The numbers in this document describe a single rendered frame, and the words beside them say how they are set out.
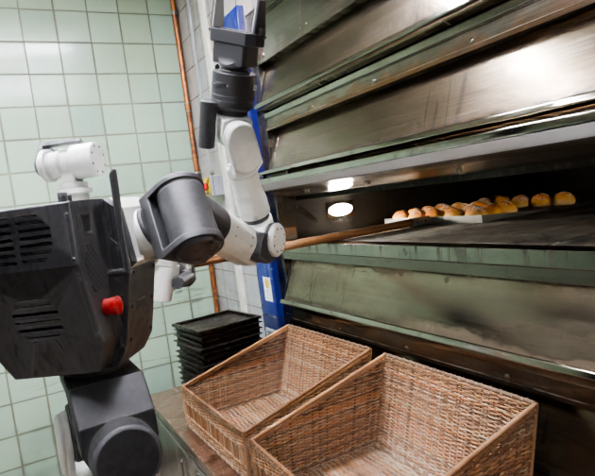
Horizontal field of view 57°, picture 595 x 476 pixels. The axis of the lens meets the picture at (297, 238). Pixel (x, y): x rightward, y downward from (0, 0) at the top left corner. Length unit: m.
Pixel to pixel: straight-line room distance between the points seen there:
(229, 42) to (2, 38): 2.01
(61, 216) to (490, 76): 0.93
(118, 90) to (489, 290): 2.20
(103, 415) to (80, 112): 2.13
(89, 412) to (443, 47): 1.10
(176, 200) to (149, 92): 2.09
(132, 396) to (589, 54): 1.03
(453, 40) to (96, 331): 1.00
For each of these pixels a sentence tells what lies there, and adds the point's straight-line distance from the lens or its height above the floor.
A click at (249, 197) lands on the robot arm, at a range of 1.21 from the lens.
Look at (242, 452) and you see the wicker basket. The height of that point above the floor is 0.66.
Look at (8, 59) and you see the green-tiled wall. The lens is 3.00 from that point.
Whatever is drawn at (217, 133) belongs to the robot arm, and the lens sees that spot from 1.16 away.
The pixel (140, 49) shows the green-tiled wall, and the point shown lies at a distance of 3.11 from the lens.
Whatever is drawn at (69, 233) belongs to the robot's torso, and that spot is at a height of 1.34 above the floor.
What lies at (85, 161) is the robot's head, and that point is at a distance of 1.10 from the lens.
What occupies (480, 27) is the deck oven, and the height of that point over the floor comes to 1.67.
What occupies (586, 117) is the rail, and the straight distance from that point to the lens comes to 1.00.
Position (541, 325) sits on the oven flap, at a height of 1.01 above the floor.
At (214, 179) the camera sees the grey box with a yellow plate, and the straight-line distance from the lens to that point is 2.71.
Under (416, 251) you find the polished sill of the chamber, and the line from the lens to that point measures 1.53.
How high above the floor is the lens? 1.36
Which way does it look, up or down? 4 degrees down
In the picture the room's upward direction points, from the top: 7 degrees counter-clockwise
